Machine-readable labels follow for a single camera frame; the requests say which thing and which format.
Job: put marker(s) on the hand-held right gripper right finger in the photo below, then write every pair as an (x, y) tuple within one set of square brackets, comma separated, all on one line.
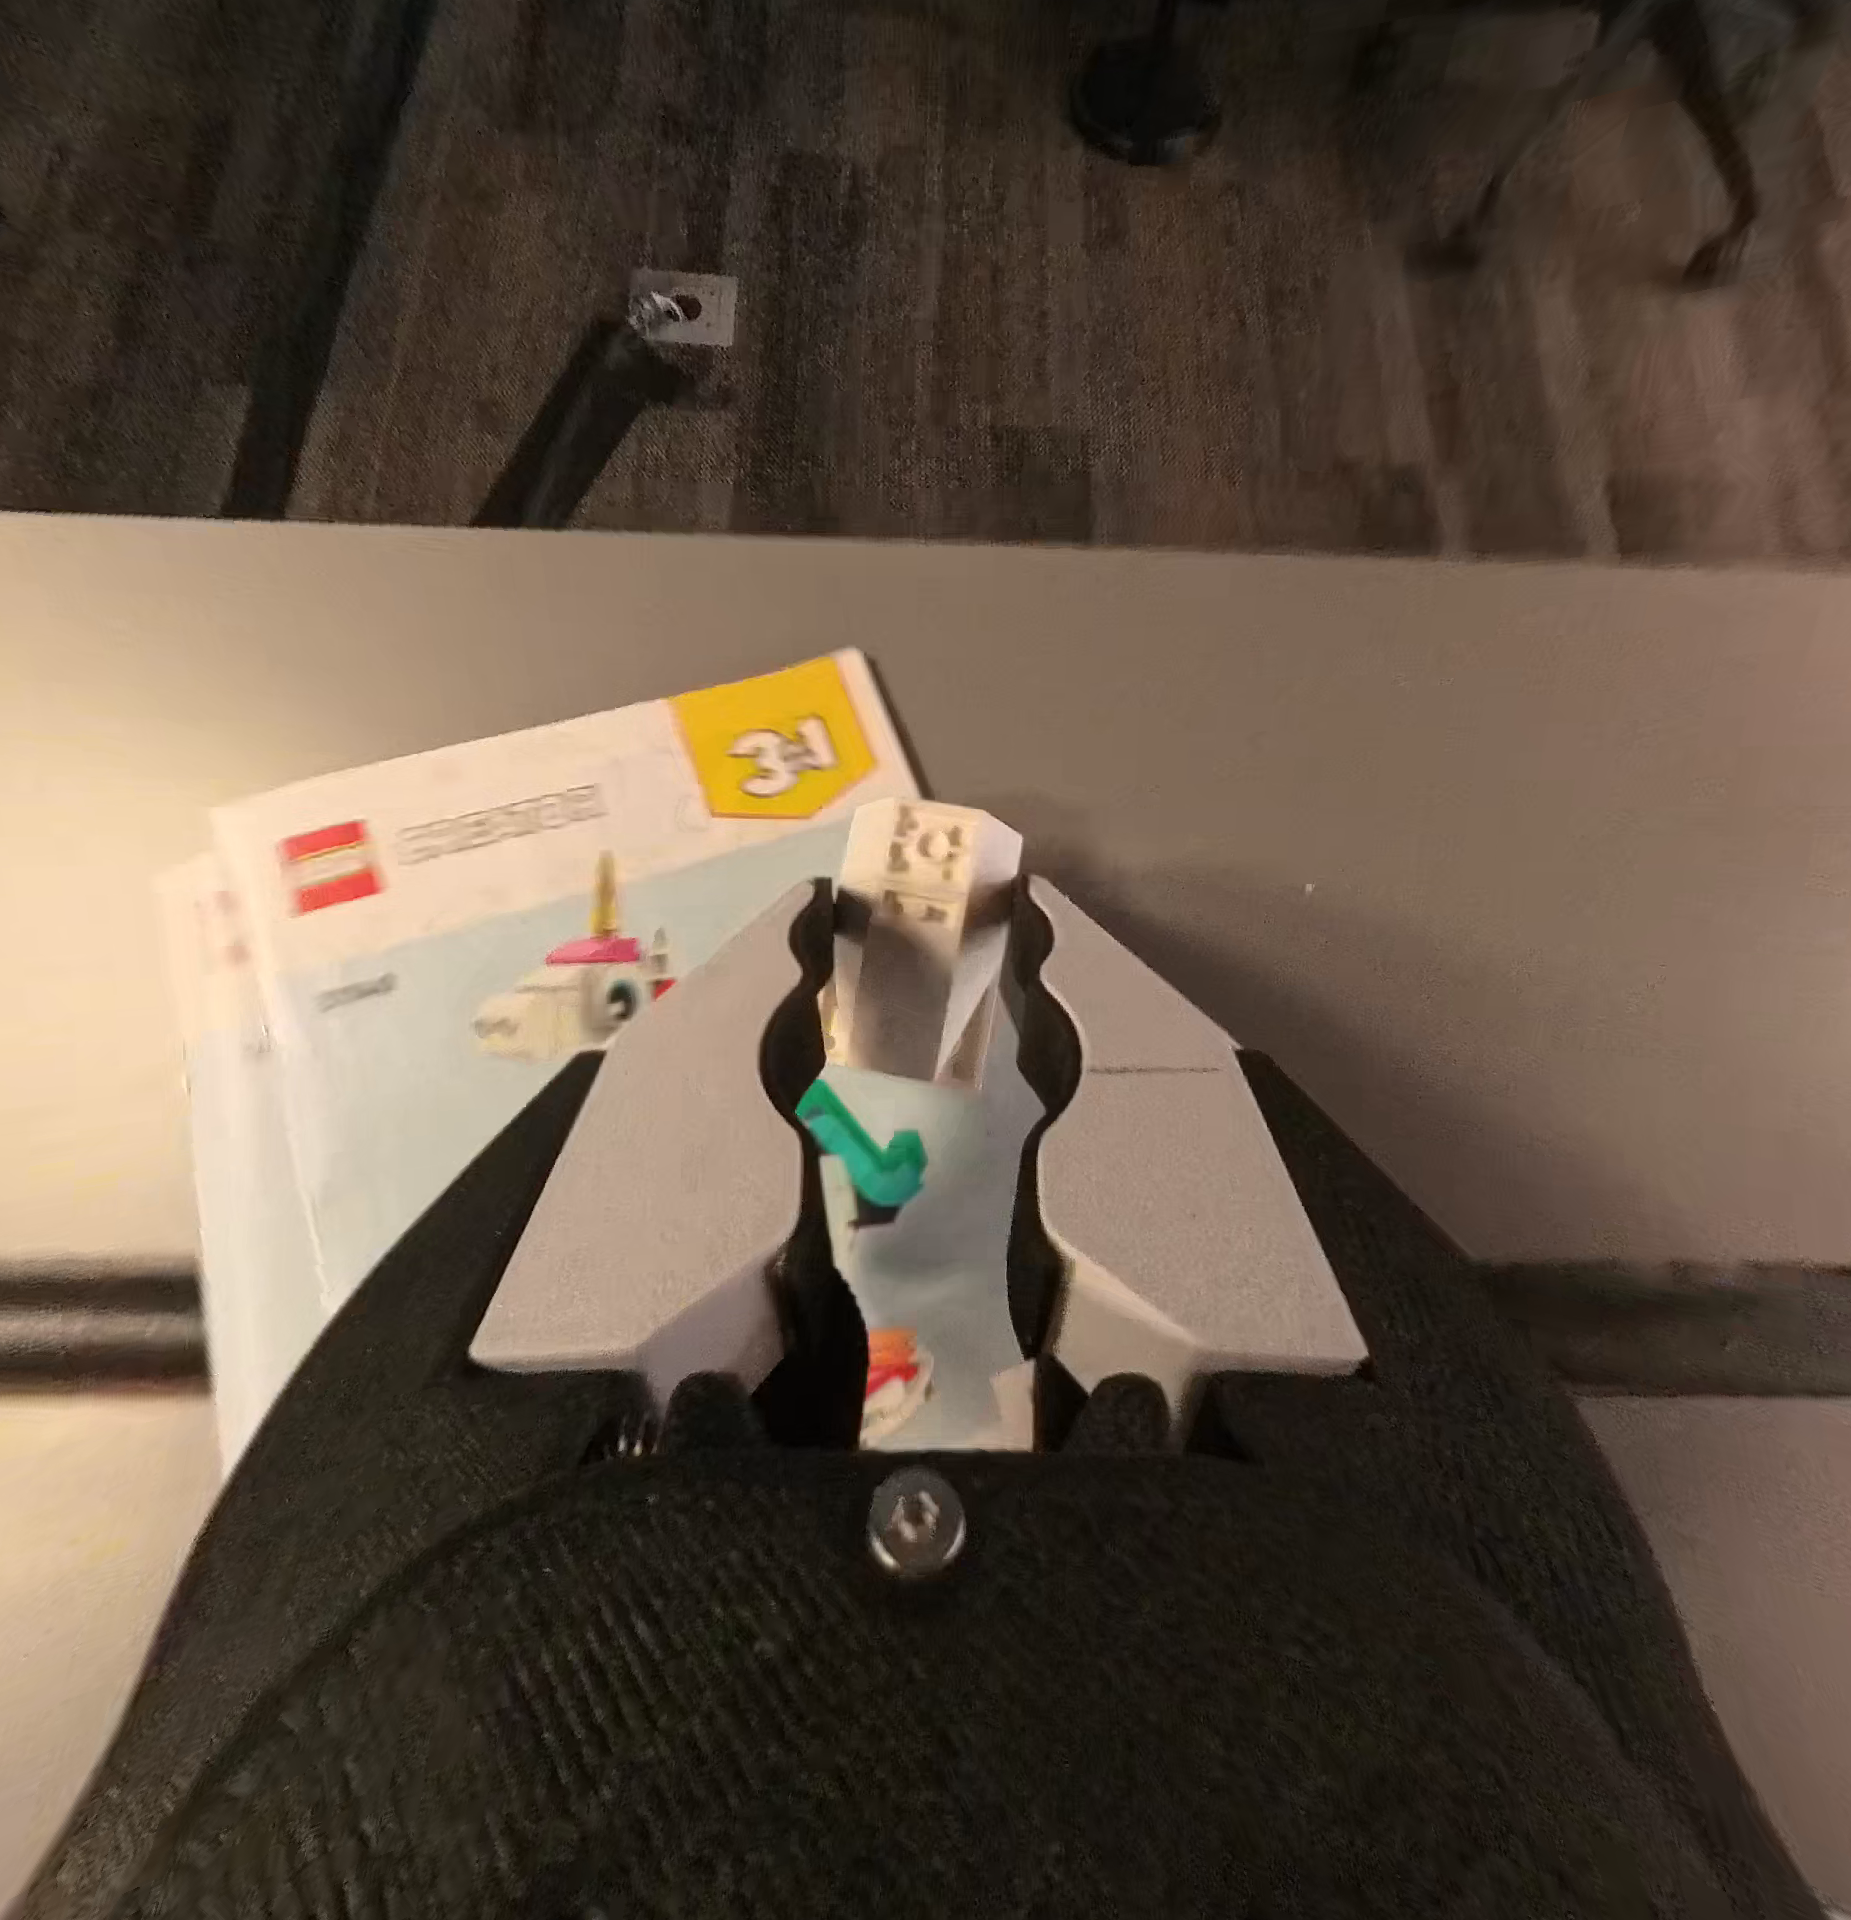
[(1210, 1201)]

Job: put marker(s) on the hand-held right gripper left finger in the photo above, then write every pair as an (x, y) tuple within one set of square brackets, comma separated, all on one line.
[(655, 1201)]

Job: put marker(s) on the instruction booklet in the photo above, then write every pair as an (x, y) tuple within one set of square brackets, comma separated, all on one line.
[(244, 1172), (461, 901)]

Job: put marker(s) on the black table leg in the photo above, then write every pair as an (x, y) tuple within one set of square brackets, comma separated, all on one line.
[(566, 435)]

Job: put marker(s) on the grey metal floor plate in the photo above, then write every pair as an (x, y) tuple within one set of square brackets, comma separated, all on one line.
[(709, 307)]

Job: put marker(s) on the black chair caster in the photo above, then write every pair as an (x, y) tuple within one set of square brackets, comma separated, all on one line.
[(1146, 99)]

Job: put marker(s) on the office chair base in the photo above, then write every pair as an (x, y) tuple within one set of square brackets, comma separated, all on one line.
[(1728, 196)]

